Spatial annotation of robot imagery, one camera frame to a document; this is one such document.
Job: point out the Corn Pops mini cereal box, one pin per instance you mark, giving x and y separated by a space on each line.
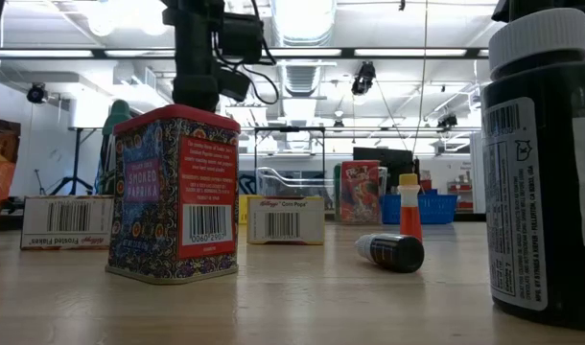
285 220

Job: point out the Frosted Flakes mini cereal box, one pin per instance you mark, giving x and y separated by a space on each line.
64 218

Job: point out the Froot Loops mini cereal box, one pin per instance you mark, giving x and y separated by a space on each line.
359 191

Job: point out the orange brown snack bag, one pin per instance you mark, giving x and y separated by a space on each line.
0 167

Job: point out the orange bottle with yellow cap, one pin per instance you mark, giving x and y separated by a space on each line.
410 215

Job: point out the ceiling air vent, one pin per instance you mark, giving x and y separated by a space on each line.
299 79

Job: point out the clear plastic bin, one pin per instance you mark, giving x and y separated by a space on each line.
297 184

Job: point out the black beam with light strips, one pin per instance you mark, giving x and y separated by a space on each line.
347 52

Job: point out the black monitor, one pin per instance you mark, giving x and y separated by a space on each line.
393 160

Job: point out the blue plastic basket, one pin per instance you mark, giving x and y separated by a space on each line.
436 208

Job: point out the background shelf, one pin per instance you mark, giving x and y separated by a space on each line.
460 201

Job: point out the black-white round cap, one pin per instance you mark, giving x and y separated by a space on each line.
551 191

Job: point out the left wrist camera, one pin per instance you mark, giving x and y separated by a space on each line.
242 36

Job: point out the silver ceiling duct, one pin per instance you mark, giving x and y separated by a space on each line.
304 21

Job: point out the dark background post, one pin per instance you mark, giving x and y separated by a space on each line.
77 158

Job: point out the black ceiling camera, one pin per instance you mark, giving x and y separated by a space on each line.
36 93
363 79
448 121

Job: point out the black aluminium table frame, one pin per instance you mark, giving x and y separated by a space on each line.
470 217

